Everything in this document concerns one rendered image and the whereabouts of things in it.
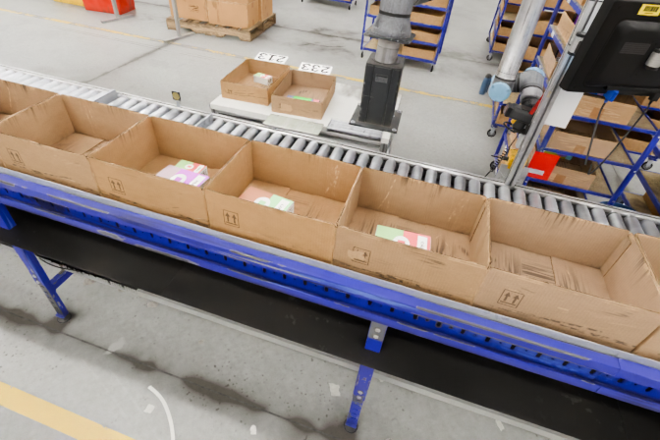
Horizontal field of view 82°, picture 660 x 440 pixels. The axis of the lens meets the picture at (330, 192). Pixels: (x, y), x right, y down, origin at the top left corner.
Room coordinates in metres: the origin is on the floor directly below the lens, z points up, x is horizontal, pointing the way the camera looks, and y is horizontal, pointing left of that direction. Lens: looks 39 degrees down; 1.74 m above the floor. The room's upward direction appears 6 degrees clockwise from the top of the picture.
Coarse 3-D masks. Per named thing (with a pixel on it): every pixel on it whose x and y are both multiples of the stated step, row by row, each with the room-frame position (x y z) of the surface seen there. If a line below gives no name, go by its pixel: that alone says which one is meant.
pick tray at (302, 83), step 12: (300, 72) 2.25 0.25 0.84; (288, 84) 2.19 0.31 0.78; (300, 84) 2.25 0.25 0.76; (312, 84) 2.23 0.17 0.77; (324, 84) 2.22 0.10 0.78; (276, 96) 1.88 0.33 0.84; (300, 96) 2.08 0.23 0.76; (312, 96) 2.10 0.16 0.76; (324, 96) 2.12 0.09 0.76; (276, 108) 1.88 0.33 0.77; (288, 108) 1.87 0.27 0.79; (300, 108) 1.86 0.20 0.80; (312, 108) 1.85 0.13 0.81; (324, 108) 1.91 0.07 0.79
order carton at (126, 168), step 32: (160, 128) 1.18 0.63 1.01; (192, 128) 1.15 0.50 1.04; (96, 160) 0.91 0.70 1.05; (128, 160) 1.05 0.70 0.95; (160, 160) 1.15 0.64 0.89; (192, 160) 1.16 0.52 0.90; (224, 160) 1.12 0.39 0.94; (128, 192) 0.89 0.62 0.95; (160, 192) 0.86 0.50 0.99; (192, 192) 0.83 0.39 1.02
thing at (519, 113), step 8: (512, 104) 1.51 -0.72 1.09; (504, 112) 1.49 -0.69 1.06; (512, 112) 1.47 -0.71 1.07; (520, 112) 1.46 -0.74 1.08; (528, 112) 1.46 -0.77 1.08; (512, 120) 1.49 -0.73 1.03; (520, 120) 1.46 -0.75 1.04; (528, 120) 1.45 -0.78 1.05; (512, 128) 1.48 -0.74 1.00; (520, 128) 1.47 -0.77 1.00
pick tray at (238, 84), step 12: (252, 60) 2.36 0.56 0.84; (240, 72) 2.24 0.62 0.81; (252, 72) 2.36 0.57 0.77; (264, 72) 2.34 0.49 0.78; (276, 72) 2.33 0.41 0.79; (288, 72) 2.27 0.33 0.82; (228, 84) 1.98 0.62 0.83; (240, 84) 1.97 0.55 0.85; (252, 84) 2.18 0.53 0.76; (264, 84) 2.19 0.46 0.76; (276, 84) 2.07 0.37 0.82; (228, 96) 1.98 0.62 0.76; (240, 96) 1.97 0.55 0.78; (252, 96) 1.96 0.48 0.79; (264, 96) 1.94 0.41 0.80
